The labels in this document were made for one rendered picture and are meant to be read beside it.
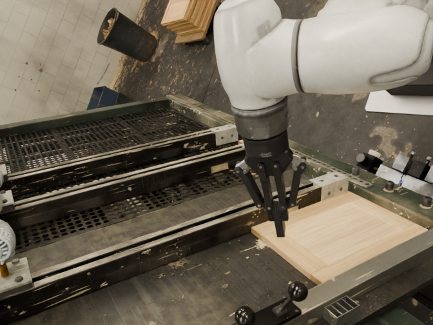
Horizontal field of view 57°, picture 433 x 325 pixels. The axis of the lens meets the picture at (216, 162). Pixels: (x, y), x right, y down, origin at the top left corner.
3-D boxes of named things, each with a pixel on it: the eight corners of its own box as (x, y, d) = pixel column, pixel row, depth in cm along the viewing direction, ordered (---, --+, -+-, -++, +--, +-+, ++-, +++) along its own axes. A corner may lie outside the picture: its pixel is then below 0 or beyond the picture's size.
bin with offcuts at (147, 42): (163, 30, 530) (120, 4, 492) (150, 66, 527) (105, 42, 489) (147, 34, 571) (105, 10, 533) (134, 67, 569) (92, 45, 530)
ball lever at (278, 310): (290, 317, 83) (315, 292, 73) (275, 325, 81) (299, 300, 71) (279, 301, 85) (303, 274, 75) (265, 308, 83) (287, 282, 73)
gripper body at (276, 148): (235, 142, 64) (245, 187, 69) (288, 138, 62) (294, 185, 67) (241, 120, 70) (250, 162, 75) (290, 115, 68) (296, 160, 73)
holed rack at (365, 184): (373, 186, 132) (373, 184, 132) (366, 187, 131) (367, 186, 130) (170, 95, 264) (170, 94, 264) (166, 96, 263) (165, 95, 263)
